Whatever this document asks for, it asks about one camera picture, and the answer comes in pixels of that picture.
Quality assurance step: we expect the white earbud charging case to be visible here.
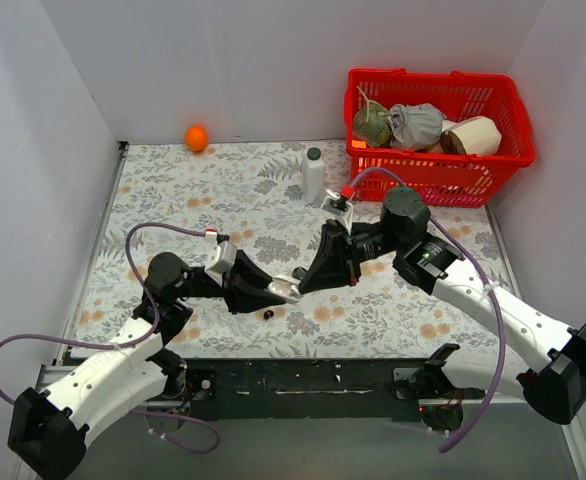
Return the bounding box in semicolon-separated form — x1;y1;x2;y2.
267;274;303;304

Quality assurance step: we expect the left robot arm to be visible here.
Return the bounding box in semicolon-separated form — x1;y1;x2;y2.
8;249;300;479

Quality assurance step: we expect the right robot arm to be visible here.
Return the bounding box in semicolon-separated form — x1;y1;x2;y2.
298;186;586;425

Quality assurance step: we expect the black earbud charging case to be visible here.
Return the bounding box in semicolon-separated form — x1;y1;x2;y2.
293;267;307;280

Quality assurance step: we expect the white bottle black cap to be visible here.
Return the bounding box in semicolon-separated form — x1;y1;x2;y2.
301;147;325;204

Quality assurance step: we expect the green netted melon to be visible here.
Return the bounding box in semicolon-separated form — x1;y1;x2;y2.
352;87;392;148

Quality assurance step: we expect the grey crumpled cloth bag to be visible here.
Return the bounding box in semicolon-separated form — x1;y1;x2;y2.
388;103;446;151

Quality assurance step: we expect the orange fruit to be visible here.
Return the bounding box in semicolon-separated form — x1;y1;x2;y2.
184;125;209;152

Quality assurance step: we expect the red plastic shopping basket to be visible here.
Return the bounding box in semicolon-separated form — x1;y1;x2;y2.
344;68;536;208

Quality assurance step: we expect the beige paper roll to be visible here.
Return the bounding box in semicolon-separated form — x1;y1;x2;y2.
422;116;502;156

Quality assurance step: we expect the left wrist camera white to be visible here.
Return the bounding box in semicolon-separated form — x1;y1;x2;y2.
204;229;237;282

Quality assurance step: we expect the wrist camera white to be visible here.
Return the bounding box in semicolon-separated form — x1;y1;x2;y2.
204;229;237;282
320;185;356;233

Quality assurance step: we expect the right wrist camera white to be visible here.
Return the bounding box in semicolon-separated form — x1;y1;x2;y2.
320;185;356;233

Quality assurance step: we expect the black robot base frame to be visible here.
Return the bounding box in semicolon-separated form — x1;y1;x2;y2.
142;357;479;431

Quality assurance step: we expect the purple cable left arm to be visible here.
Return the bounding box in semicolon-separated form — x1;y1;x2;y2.
0;222;222;455

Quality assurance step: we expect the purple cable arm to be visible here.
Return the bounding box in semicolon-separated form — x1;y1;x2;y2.
350;166;504;454
0;222;222;455

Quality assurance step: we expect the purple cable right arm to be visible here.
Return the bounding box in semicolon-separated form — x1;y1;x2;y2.
350;166;504;454

